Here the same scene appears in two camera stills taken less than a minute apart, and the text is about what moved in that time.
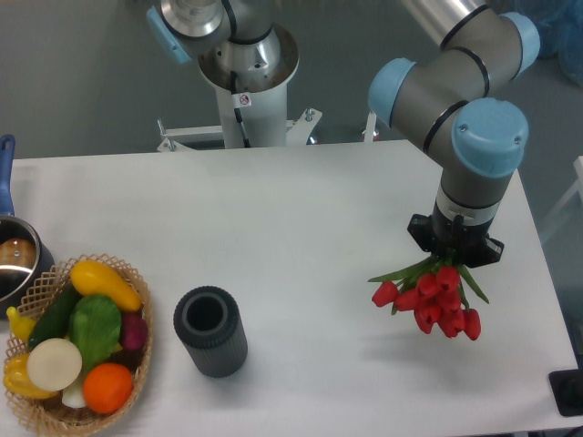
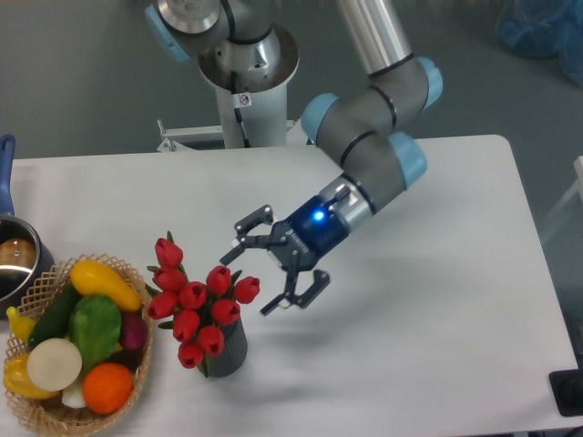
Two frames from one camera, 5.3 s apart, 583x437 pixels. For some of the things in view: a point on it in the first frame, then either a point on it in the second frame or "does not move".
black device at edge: [567, 386] does not move
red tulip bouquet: [437, 289] → [194, 311]
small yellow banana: [21, 326] does not move
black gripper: [441, 232] → [313, 229]
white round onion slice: [54, 364] does not move
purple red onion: [134, 330] does not move
